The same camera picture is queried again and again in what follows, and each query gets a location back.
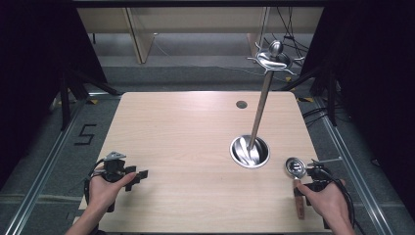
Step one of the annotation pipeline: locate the person's right hand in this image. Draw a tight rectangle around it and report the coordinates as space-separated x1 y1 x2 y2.
294 178 348 227

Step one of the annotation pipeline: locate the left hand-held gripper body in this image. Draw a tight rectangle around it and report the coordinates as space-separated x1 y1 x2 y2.
102 151 129 213

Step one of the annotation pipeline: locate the person's left hand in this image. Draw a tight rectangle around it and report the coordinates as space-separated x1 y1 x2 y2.
87 171 138 213

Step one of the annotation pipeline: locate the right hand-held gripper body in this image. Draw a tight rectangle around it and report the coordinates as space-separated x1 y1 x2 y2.
305 157 344 194

